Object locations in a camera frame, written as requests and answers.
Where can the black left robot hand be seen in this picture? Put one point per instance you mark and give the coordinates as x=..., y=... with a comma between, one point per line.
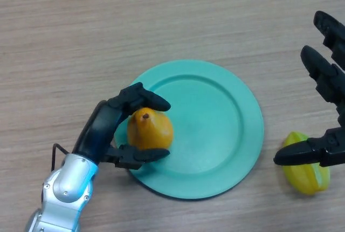
x=98, y=129

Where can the green round plate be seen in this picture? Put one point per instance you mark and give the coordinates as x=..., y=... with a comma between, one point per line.
x=210, y=135

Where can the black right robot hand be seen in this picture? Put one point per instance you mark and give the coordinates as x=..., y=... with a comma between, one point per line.
x=331, y=148

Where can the yellow-green starfruit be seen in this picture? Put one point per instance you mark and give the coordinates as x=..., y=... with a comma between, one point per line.
x=304, y=179

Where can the yellow pear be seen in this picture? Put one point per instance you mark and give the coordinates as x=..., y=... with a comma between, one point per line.
x=149, y=132

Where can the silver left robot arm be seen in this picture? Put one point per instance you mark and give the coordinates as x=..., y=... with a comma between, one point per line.
x=67, y=180

